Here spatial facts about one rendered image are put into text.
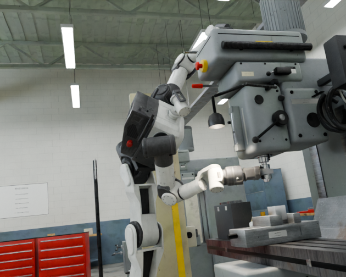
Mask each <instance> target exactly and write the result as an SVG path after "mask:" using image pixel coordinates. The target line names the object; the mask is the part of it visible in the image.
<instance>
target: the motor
mask: <svg viewBox="0 0 346 277"><path fill-rule="evenodd" d="M259 4H260V10H261V16H262V19H263V25H264V30H265V31H292V32H300V34H301V36H302V40H303V43H305V42H306V41H307V39H308V37H307V33H306V29H305V24H304V19H303V15H302V9H301V6H300V1H299V0H259Z"/></svg>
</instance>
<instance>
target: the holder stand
mask: <svg viewBox="0 0 346 277"><path fill-rule="evenodd" d="M214 210H215V218H216V226H217V234H218V239H228V238H227V235H229V234H230V233H229V230H230V229H238V228H247V227H250V226H249V223H250V222H251V219H252V209H251V205H250V202H244V201H243V200H236V201H228V202H222V203H219V205H218V206H214Z"/></svg>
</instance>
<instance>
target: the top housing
mask: <svg viewBox="0 0 346 277"><path fill-rule="evenodd" d="M222 41H251V42H253V41H256V42H293V43H303V40H302V36H301V34H300V32H292V31H265V30H237V29H212V30H211V32H210V33H209V35H208V37H207V38H206V39H205V41H204V43H203V44H202V46H201V47H200V49H199V51H198V52H197V54H196V61H197V62H199V63H200V61H201V60H202V59H206V60H207V62H208V69H207V71H206V72H205V73H202V72H201V71H200V69H199V70H198V77H199V80H200V81H219V80H220V79H221V78H222V77H223V76H224V75H225V74H226V73H227V71H228V70H229V69H230V68H231V67H232V66H233V65H234V63H235V62H304V61H305V60H306V55H305V51H296V50H293V51H292V52H290V50H269V49H243V50H242V51H240V50H239V49H222V48H221V42H222Z"/></svg>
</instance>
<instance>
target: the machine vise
mask: <svg viewBox="0 0 346 277"><path fill-rule="evenodd" d="M229 233H230V234H237V235H238V238H237V239H230V240H231V246H235V247H244V248H250V247H258V246H265V245H272V244H277V243H284V242H292V241H299V240H306V239H314V238H318V237H321V230H320V225H319V221H318V220H303V221H301V217H300V213H287V219H285V220H283V225H275V226H251V227H247V228H238V229H230V230H229Z"/></svg>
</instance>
